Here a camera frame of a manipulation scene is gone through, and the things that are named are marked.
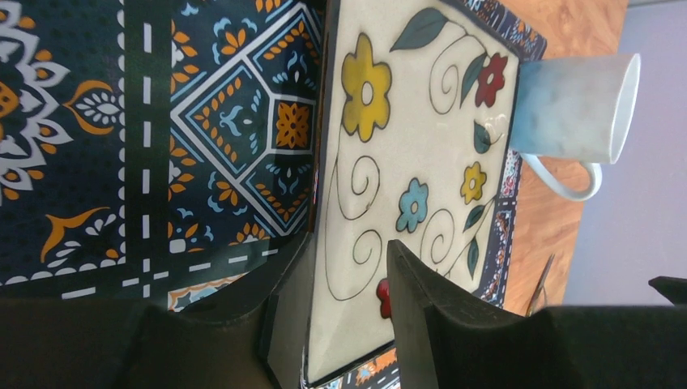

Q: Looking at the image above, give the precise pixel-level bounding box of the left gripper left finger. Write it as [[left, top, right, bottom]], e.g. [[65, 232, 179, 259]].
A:
[[1, 233, 315, 388]]

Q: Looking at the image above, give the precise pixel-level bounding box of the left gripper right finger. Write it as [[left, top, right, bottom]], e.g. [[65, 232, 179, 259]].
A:
[[386, 240, 686, 388]]

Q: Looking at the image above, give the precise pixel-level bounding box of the silver fork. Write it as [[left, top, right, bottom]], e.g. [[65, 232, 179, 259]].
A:
[[525, 254, 555, 317]]

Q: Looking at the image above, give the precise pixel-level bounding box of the square floral plate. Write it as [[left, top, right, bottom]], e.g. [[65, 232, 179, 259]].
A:
[[304, 1, 520, 385]]

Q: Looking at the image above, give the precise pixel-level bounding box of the white mug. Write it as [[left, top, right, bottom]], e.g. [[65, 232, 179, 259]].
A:
[[510, 53, 642, 202]]

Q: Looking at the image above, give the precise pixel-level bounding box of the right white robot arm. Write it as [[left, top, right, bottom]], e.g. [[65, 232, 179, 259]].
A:
[[648, 276, 687, 306]]

